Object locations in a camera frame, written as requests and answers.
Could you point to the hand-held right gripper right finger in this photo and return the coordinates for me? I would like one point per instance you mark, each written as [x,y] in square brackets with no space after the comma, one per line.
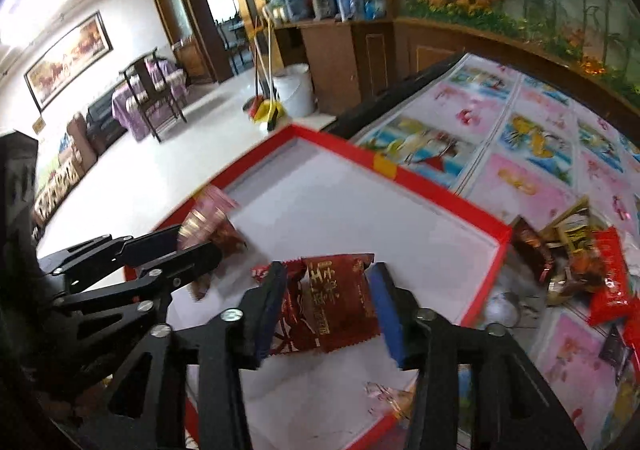
[387,315]

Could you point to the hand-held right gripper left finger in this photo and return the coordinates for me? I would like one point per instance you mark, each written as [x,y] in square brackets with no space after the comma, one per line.
[267,315]

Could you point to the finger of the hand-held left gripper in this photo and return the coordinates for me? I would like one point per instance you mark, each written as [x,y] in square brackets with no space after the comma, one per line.
[190,262]
[150,245]

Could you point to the red white-print snack packet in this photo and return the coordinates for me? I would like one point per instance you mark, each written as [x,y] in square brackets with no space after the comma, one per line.
[296,310]

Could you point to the pink brown snack packet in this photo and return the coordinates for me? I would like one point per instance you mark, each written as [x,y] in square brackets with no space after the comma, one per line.
[210,225]

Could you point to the dark red snack packet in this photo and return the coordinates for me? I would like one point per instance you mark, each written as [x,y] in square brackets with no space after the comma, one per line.
[340,300]

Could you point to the red cardboard box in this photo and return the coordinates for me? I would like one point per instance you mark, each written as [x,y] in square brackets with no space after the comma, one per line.
[350,210]

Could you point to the brown gold snack packet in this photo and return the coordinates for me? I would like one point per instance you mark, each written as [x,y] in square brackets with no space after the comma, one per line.
[530,245]

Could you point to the clear wrapped candy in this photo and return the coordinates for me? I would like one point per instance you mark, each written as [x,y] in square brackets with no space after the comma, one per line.
[390,397]

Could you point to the brown patterned sofa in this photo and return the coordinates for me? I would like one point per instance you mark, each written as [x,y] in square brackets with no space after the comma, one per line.
[75,139]

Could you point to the black leather armchair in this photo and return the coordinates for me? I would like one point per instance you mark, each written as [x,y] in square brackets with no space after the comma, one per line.
[102,122]

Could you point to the purple cushioned chair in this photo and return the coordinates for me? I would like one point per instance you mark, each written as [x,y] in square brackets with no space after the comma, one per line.
[125,104]

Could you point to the dark wooden chair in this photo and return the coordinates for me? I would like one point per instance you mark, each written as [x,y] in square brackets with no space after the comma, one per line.
[150,94]

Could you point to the yellow dustpan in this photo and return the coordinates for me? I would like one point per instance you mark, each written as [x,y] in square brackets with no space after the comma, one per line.
[270,117]

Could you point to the red broom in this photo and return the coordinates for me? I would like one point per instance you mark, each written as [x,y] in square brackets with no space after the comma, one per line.
[254,108]

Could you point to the orange brown snack packet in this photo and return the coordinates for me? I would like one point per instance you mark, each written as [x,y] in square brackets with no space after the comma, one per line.
[575,272]

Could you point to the printed fruit tablecloth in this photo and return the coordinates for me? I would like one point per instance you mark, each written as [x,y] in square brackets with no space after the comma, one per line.
[525,180]

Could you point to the white plastic bucket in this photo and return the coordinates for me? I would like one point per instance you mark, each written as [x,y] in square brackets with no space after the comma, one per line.
[295,89]

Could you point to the gold clear snack packet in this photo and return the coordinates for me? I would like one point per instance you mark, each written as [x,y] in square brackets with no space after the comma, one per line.
[575,230]

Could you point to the bright red snack packet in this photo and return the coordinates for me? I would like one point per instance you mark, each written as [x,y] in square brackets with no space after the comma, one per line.
[610,280]

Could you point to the black snack packet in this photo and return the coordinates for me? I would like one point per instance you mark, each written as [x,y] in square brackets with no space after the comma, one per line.
[612,347]

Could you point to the dark wooden door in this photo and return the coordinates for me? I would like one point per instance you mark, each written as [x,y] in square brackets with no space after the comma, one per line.
[200,9]

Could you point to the wooden cabinet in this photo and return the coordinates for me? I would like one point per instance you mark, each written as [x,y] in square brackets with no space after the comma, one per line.
[340,59]

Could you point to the green white plastic bag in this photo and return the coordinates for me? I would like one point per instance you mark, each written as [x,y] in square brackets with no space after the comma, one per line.
[272,4]

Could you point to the framed wall painting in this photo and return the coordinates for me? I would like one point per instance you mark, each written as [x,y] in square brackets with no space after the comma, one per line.
[70,54]

